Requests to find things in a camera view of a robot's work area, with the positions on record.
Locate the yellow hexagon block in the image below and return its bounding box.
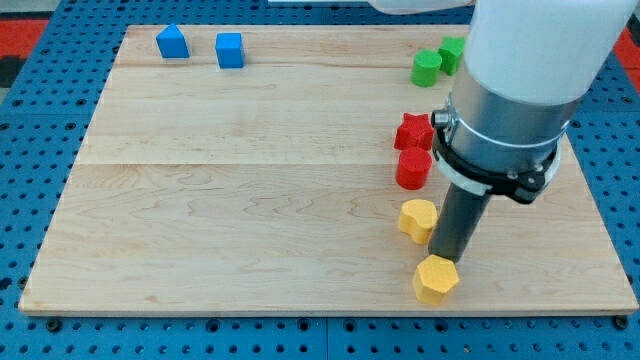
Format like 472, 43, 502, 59
412, 254, 460, 306

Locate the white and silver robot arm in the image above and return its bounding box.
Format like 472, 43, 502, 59
448, 0, 637, 173

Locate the yellow heart block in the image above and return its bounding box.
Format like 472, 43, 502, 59
397, 199, 438, 245

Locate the light wooden board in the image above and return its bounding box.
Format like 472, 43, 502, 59
19, 25, 638, 318

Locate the red cylinder block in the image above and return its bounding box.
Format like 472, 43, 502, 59
395, 147, 433, 190

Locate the red star block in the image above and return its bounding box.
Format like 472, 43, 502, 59
394, 113, 435, 151

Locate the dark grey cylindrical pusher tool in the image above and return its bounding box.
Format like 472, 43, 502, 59
428, 184, 491, 263

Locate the green cylinder block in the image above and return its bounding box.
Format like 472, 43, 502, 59
410, 49, 442, 87

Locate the blue cube block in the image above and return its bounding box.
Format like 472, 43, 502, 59
215, 32, 245, 69

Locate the green star block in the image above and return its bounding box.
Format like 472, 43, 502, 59
438, 36, 466, 76

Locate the blue triangular prism block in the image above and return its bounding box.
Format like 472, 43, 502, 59
156, 23, 190, 59

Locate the black clamp ring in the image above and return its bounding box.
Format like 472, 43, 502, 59
430, 108, 562, 206

